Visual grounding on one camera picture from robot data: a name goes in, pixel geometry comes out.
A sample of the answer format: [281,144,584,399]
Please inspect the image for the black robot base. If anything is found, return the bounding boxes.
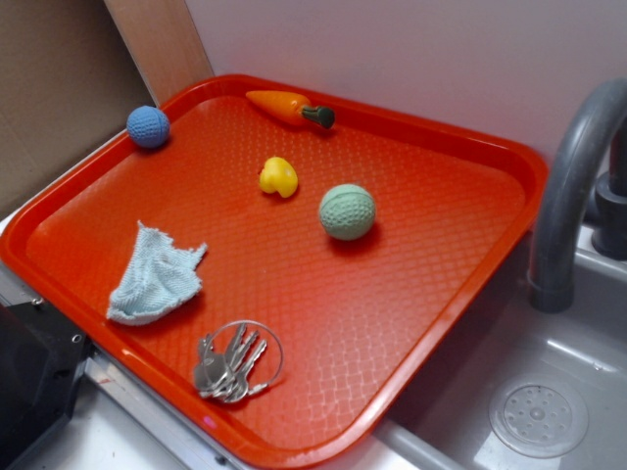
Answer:
[1,299,91,469]

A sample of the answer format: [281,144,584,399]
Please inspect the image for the green textured ball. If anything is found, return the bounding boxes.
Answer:
[318,184,376,241]

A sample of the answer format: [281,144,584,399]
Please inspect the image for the blue textured ball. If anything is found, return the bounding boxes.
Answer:
[126,106,170,149]

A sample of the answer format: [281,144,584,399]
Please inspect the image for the red plastic tray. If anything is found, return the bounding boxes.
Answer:
[1,75,548,469]

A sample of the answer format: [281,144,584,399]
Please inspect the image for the yellow rubber duck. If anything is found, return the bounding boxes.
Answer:
[259,157,299,199]

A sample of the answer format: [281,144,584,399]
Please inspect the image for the orange toy carrot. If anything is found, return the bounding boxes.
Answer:
[245,90,335,129]

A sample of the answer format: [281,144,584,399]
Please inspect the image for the light blue cloth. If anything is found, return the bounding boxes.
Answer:
[106,223,208,326]

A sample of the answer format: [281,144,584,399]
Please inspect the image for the wooden board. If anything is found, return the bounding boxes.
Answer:
[105,0,215,105]

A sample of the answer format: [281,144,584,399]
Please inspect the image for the grey toy sink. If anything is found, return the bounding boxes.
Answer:
[376,214,627,470]

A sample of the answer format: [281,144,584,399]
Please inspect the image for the grey toy faucet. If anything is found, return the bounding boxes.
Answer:
[527,77,626,313]

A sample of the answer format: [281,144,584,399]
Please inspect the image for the brown cardboard panel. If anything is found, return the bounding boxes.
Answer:
[1,1,153,216]

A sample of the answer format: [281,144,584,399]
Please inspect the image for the silver keys on ring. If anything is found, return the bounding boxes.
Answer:
[193,319,285,405]

